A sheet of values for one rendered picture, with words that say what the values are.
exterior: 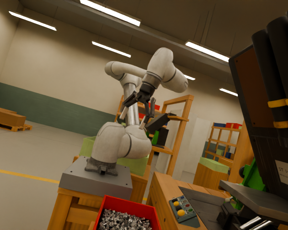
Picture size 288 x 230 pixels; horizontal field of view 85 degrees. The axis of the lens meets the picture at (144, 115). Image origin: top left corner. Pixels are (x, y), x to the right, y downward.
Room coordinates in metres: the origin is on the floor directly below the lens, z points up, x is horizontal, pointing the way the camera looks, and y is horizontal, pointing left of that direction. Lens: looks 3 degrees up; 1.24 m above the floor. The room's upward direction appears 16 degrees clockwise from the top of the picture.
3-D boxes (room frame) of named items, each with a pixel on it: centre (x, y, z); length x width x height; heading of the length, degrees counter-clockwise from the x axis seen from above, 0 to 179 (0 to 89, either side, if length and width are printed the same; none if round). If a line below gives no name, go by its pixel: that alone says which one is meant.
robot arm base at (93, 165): (0.92, 0.15, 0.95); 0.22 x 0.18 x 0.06; 16
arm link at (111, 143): (0.95, 0.15, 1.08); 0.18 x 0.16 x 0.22; 129
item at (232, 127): (6.26, -3.67, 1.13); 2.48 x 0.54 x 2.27; 10
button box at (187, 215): (0.71, -0.28, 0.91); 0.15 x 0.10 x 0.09; 3
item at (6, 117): (4.89, 4.04, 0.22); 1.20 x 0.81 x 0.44; 95
